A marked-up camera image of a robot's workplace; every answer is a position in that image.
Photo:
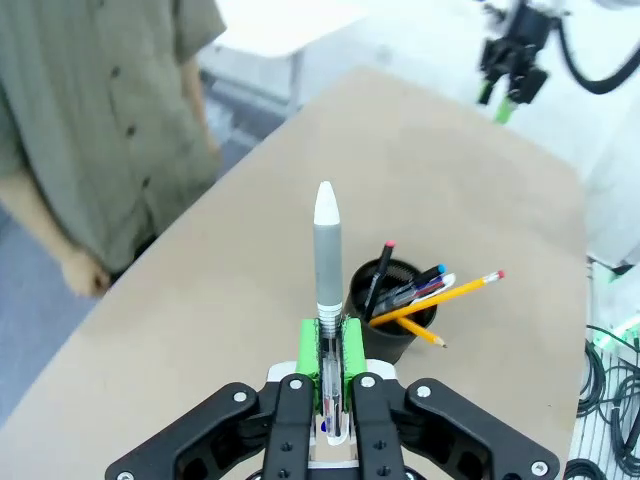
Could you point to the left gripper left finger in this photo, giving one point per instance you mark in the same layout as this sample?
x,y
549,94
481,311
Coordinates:
x,y
290,430

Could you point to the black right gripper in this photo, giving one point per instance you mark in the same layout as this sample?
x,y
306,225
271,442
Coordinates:
x,y
520,55

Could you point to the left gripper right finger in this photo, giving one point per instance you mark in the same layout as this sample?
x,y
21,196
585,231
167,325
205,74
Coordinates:
x,y
375,430

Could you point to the black pen with pink cap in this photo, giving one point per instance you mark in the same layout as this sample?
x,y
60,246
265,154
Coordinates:
x,y
380,272

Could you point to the clear pen with white cap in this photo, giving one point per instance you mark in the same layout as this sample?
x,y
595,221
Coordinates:
x,y
445,281

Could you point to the black pen with blue cap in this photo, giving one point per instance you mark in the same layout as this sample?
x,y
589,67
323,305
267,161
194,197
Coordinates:
x,y
430,274

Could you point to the grey white clear pen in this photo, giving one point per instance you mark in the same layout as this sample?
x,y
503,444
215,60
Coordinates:
x,y
327,250

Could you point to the person's left forearm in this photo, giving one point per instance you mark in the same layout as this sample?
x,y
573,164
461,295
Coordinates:
x,y
197,110

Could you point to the person's right forearm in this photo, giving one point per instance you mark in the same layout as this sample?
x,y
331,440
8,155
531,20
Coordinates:
x,y
35,215

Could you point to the black mesh pen holder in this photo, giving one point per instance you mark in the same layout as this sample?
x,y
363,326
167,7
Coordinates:
x,y
385,345

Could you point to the person's right hand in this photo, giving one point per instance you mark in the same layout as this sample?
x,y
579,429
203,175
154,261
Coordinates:
x,y
87,275

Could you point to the white side table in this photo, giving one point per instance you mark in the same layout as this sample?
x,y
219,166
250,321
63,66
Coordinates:
x,y
280,30

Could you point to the person in olive shirt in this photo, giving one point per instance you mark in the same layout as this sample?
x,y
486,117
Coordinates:
x,y
90,125

